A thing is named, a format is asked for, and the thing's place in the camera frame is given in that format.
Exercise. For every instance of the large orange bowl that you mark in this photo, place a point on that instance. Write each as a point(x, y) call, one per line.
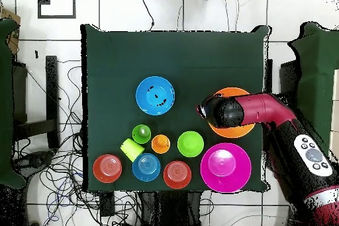
point(230, 132)

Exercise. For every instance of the medium blue bowl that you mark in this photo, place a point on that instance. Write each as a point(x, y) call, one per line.
point(144, 98)

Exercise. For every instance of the red-orange bowl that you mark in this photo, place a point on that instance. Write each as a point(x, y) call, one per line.
point(107, 169)
point(177, 175)

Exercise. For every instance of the small blue bowl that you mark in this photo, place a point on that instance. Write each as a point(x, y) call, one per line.
point(146, 167)

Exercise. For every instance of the lime yellow cup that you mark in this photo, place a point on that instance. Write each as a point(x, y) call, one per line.
point(131, 149)

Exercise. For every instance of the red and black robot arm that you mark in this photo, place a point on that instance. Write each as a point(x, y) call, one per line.
point(264, 109)

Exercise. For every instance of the small green bowl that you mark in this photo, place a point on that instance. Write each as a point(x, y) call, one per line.
point(190, 143)

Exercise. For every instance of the orange cup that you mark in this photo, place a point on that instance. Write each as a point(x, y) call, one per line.
point(160, 143)

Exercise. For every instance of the dark green tablecloth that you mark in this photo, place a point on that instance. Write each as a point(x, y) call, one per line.
point(172, 51)

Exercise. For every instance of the green cup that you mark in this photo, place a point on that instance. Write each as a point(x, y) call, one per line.
point(139, 134)

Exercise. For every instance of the large pink bowl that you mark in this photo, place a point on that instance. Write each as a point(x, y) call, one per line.
point(225, 181)

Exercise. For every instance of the green covered side table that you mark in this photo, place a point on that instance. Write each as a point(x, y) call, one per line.
point(317, 64)
point(5, 104)

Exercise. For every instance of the black power strip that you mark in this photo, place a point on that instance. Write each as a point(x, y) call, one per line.
point(107, 204)

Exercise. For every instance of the cardboard box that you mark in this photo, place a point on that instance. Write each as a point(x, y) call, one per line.
point(13, 35)

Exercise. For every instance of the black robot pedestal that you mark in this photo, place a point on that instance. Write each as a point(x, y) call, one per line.
point(172, 207)

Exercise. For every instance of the black stand frame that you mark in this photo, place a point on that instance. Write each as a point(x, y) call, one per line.
point(52, 90)

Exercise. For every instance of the grey pedestal foot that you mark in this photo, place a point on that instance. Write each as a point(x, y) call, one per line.
point(37, 159)

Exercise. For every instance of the black square floor frame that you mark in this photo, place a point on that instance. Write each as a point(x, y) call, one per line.
point(39, 3)

